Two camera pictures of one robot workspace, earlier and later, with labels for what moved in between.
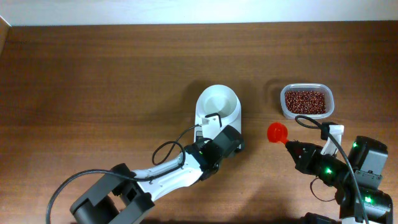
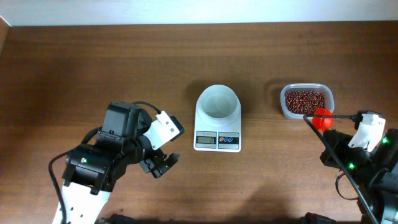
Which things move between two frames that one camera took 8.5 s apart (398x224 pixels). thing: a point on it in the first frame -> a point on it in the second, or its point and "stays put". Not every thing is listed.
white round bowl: x=221 y=99 stays put
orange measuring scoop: x=277 y=132 -> x=323 y=124
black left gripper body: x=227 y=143 -> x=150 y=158
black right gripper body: x=322 y=165 -> x=354 y=159
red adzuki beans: x=305 y=102 stays put
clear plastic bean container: x=314 y=100 stays put
